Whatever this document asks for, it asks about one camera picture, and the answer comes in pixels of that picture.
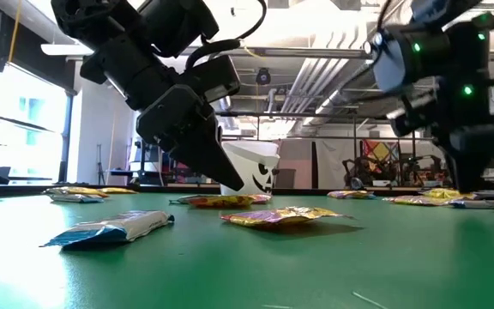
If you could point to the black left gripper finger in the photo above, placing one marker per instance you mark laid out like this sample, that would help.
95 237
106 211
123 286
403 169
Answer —
187 129
216 129

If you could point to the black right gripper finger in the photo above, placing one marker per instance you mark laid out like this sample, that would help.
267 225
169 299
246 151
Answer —
474 163

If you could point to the white blue Hershey's bar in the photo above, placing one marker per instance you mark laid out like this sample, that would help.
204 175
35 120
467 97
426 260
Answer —
474 204
182 199
114 227
77 198

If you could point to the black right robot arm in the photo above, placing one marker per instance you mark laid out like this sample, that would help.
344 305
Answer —
423 51

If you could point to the black background robot arm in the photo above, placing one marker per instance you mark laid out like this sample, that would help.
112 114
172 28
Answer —
414 169
352 169

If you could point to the white pumpkin-face bucket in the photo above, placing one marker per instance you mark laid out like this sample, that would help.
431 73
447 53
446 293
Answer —
255 167

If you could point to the black standing desk workstation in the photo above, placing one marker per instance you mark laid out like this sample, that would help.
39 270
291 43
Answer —
142 163

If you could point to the black ceiling spotlight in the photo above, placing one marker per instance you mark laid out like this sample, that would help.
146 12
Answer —
263 76

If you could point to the white ceiling light bar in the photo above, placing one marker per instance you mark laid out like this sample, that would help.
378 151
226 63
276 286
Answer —
64 49

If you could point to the black tripod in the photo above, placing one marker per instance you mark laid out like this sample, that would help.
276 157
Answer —
100 165

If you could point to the colourful kite decoration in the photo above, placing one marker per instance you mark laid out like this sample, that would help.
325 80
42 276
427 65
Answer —
380 151

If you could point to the white ceiling pipes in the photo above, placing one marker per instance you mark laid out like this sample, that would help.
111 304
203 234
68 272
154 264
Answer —
311 81

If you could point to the bright window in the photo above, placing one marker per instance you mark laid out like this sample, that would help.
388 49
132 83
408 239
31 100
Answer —
28 129

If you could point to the white curtain panel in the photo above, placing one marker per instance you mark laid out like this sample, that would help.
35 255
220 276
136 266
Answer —
333 163

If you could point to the green table mat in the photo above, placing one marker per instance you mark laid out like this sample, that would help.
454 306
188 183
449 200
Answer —
101 266

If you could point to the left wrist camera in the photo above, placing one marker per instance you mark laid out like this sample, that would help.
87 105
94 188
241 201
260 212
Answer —
212 79

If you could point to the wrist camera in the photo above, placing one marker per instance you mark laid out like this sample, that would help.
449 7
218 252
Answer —
414 113
212 79

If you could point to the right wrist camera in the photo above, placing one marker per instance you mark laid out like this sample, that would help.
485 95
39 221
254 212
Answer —
414 113

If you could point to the black metal rack frame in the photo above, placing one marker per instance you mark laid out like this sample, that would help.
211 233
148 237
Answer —
354 150

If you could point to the silver ventilation duct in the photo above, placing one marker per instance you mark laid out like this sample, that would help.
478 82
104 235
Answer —
341 92

